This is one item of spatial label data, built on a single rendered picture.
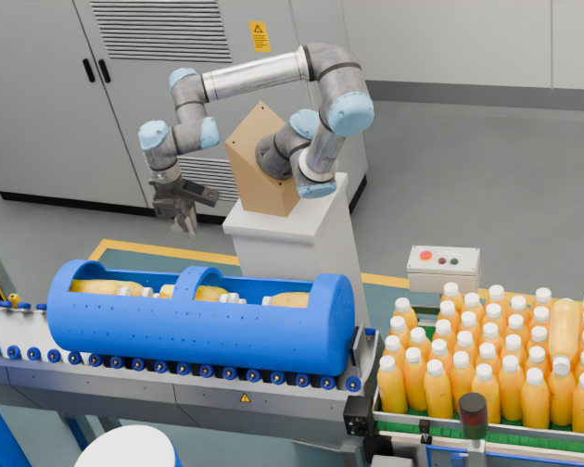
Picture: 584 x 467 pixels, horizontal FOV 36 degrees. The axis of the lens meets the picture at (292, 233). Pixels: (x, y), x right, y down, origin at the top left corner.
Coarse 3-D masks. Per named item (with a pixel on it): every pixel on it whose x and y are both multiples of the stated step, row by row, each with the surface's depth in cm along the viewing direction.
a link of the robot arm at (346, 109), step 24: (336, 72) 227; (360, 72) 229; (336, 96) 225; (360, 96) 225; (336, 120) 226; (360, 120) 228; (312, 144) 250; (336, 144) 243; (312, 168) 258; (336, 168) 262; (312, 192) 263
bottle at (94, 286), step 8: (72, 280) 277; (80, 280) 277; (88, 280) 276; (96, 280) 276; (72, 288) 275; (80, 288) 274; (88, 288) 273; (96, 288) 272; (104, 288) 272; (112, 288) 272; (120, 288) 272
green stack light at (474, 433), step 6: (462, 426) 210; (468, 426) 207; (474, 426) 207; (480, 426) 207; (486, 426) 208; (462, 432) 212; (468, 432) 209; (474, 432) 208; (480, 432) 208; (486, 432) 210; (468, 438) 210; (474, 438) 210; (480, 438) 210
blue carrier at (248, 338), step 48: (192, 288) 258; (240, 288) 278; (288, 288) 272; (336, 288) 249; (96, 336) 267; (144, 336) 261; (192, 336) 256; (240, 336) 251; (288, 336) 246; (336, 336) 251
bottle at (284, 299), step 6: (282, 294) 255; (288, 294) 255; (294, 294) 254; (300, 294) 254; (306, 294) 254; (270, 300) 256; (276, 300) 254; (282, 300) 254; (288, 300) 253; (294, 300) 253; (300, 300) 252; (306, 300) 251; (282, 306) 253; (288, 306) 253; (294, 306) 252; (300, 306) 251; (306, 306) 251
